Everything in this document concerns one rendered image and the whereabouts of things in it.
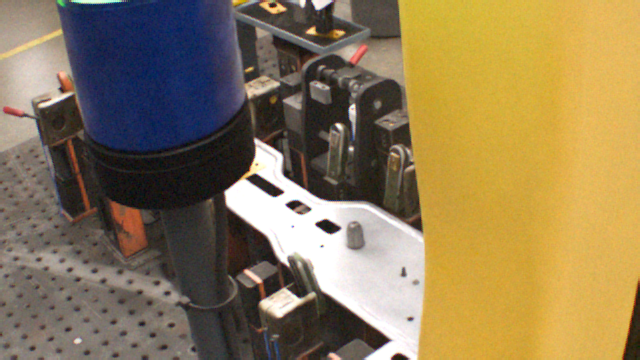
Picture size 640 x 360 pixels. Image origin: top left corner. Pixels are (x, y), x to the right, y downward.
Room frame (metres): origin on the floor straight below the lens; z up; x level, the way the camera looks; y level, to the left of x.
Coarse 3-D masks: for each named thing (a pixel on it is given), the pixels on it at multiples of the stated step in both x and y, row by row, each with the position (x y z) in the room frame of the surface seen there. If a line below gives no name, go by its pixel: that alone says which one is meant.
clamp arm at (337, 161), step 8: (336, 128) 1.48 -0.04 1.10; (344, 128) 1.47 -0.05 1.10; (336, 136) 1.47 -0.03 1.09; (344, 136) 1.46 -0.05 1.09; (336, 144) 1.46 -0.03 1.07; (344, 144) 1.46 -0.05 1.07; (328, 152) 1.48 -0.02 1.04; (336, 152) 1.47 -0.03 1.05; (344, 152) 1.46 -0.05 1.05; (328, 160) 1.48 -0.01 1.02; (336, 160) 1.46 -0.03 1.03; (344, 160) 1.46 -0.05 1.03; (328, 168) 1.48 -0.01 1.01; (336, 168) 1.46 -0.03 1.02; (344, 168) 1.46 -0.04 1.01; (328, 176) 1.47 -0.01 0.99; (336, 176) 1.45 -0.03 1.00; (344, 176) 1.46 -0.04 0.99
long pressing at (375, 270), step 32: (224, 192) 1.44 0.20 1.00; (256, 192) 1.43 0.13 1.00; (288, 192) 1.42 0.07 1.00; (256, 224) 1.33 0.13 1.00; (288, 224) 1.31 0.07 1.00; (384, 224) 1.28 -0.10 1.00; (320, 256) 1.21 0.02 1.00; (352, 256) 1.20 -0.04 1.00; (384, 256) 1.19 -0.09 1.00; (416, 256) 1.18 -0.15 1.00; (352, 288) 1.11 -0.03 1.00; (384, 288) 1.10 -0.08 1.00; (416, 288) 1.09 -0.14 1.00; (384, 320) 1.02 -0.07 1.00; (416, 320) 1.01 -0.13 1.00; (416, 352) 0.94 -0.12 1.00
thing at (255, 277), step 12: (264, 264) 1.21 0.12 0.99; (240, 276) 1.19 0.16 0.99; (252, 276) 1.18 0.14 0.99; (264, 276) 1.18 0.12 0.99; (276, 276) 1.19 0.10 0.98; (240, 288) 1.18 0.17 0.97; (252, 288) 1.16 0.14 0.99; (264, 288) 1.17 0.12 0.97; (276, 288) 1.19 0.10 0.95; (252, 300) 1.16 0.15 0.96; (252, 312) 1.16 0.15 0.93; (252, 324) 1.16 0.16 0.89; (252, 348) 1.17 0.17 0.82; (264, 348) 1.16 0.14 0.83
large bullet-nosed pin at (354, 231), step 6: (354, 222) 1.23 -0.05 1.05; (348, 228) 1.23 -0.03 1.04; (354, 228) 1.22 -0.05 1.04; (360, 228) 1.23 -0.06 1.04; (348, 234) 1.22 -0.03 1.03; (354, 234) 1.22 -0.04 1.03; (360, 234) 1.22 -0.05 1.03; (348, 240) 1.22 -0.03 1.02; (354, 240) 1.22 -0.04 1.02; (360, 240) 1.22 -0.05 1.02; (348, 246) 1.23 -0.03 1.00; (354, 246) 1.22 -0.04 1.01; (360, 246) 1.22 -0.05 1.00
